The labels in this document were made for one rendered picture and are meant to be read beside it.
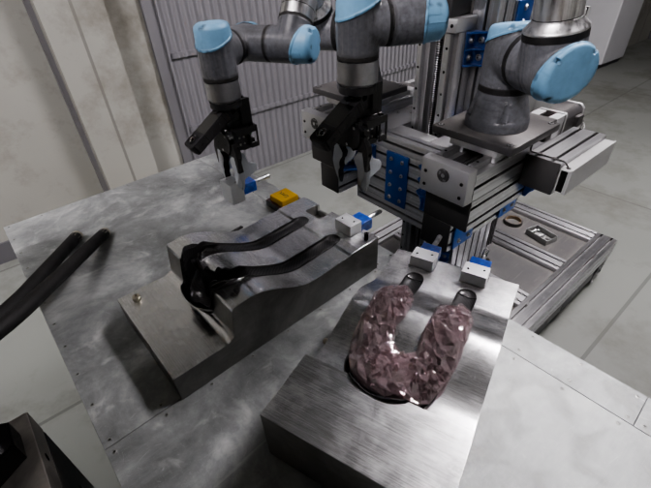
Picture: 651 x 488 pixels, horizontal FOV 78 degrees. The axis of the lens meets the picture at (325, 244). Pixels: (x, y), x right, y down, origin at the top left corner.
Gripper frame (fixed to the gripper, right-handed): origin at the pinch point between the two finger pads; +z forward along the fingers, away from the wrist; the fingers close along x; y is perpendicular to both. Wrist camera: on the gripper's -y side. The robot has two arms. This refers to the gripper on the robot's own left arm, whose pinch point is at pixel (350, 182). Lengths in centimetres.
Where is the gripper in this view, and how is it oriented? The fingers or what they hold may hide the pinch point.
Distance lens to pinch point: 87.0
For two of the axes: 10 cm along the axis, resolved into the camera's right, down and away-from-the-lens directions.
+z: 0.4, 8.0, 6.0
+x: -6.7, -4.2, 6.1
